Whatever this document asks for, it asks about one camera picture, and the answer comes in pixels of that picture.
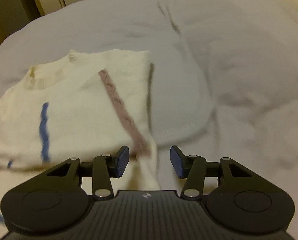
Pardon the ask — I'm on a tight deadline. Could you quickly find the cream knit striped sweater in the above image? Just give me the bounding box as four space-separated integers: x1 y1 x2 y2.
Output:
0 49 159 190

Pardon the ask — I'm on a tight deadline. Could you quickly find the grey bed sheet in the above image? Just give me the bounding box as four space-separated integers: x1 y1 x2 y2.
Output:
0 0 298 239

